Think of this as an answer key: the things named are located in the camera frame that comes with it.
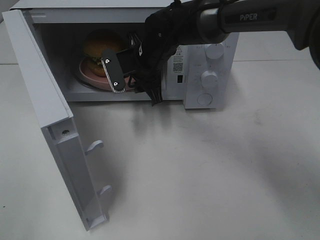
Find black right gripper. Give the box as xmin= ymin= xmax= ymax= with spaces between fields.
xmin=101 ymin=1 xmax=204 ymax=105

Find burger with lettuce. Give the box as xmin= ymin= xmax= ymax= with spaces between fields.
xmin=82 ymin=29 xmax=127 ymax=77

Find pink plate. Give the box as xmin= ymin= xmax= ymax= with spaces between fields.
xmin=78 ymin=57 xmax=137 ymax=92

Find white microwave door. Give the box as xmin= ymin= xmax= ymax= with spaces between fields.
xmin=2 ymin=9 xmax=112 ymax=231

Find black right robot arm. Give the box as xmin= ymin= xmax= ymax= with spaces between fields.
xmin=101 ymin=0 xmax=320 ymax=105

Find white warning label sticker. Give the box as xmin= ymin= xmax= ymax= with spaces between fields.
xmin=172 ymin=46 xmax=185 ymax=74

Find white microwave oven body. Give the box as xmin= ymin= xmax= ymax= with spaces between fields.
xmin=3 ymin=0 xmax=239 ymax=109

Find lower white dial knob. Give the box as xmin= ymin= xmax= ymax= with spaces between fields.
xmin=200 ymin=70 xmax=218 ymax=89

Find white dial knob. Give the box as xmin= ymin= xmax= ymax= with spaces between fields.
xmin=204 ymin=43 xmax=225 ymax=60
xmin=200 ymin=70 xmax=218 ymax=89

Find upper white dial knob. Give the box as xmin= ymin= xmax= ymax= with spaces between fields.
xmin=204 ymin=43 xmax=225 ymax=60

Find round white door button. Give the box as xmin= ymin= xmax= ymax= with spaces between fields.
xmin=197 ymin=93 xmax=213 ymax=106

